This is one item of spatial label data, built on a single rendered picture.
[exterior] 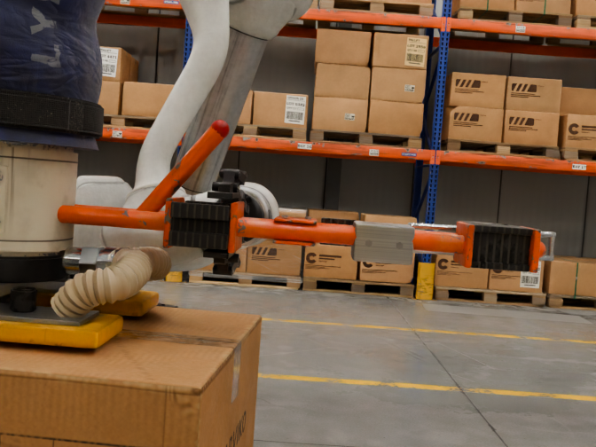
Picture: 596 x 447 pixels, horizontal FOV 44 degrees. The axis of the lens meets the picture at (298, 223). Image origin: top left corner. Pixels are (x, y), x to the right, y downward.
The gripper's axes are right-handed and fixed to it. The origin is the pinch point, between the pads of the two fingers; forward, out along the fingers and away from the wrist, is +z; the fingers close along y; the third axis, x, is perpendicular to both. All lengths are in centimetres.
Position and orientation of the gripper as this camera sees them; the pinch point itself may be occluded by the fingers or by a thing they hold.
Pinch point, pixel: (221, 223)
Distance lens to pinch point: 89.9
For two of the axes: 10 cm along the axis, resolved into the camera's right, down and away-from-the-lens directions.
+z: -0.3, 0.5, -10.0
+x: -10.0, -0.7, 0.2
